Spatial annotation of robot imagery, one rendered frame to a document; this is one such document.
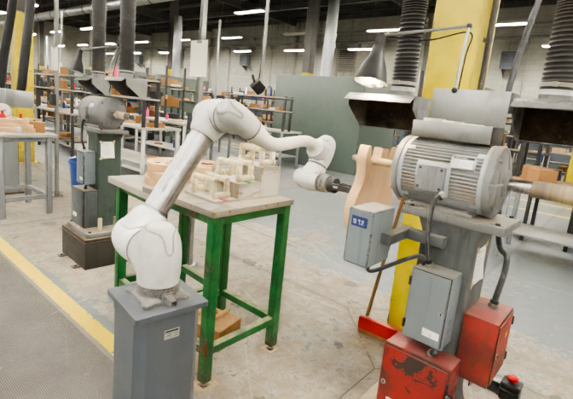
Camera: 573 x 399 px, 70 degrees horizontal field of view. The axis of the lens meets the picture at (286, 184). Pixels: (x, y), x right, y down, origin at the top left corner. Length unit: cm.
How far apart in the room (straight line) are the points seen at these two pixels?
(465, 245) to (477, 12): 147
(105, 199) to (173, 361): 231
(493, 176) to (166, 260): 114
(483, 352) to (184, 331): 105
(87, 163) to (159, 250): 224
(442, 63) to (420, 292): 150
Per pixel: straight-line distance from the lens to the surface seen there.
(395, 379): 172
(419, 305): 158
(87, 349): 271
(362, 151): 173
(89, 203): 371
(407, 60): 180
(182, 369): 172
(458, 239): 158
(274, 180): 233
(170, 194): 173
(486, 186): 150
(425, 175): 154
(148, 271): 155
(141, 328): 156
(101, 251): 372
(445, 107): 175
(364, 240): 144
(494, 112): 170
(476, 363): 169
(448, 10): 270
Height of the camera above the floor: 143
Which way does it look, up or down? 10 degrees down
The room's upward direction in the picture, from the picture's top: 6 degrees clockwise
